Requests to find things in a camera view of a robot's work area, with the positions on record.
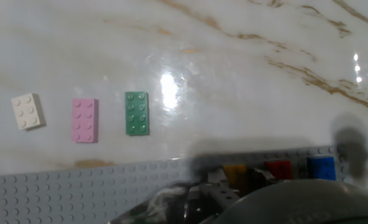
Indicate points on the grey Lego baseplate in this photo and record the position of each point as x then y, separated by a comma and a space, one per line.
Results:
78, 189

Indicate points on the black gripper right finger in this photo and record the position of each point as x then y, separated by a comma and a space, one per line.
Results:
263, 176

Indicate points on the blue long Lego brick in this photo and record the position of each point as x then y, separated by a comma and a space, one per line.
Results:
321, 168

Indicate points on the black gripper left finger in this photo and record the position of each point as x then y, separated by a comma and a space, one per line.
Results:
222, 194

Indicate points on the green Lego brick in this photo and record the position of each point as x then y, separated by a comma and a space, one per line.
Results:
137, 113

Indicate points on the red long Lego brick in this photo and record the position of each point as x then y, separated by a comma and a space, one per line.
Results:
278, 169

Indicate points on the yellow Lego brick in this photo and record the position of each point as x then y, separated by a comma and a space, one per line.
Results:
235, 175

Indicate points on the light pink Lego brick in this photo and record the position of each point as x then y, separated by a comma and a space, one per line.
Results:
84, 120

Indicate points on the white Lego brick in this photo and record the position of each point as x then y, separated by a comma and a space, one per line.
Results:
28, 111

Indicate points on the white marble pattern board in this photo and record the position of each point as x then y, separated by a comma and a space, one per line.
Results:
233, 93

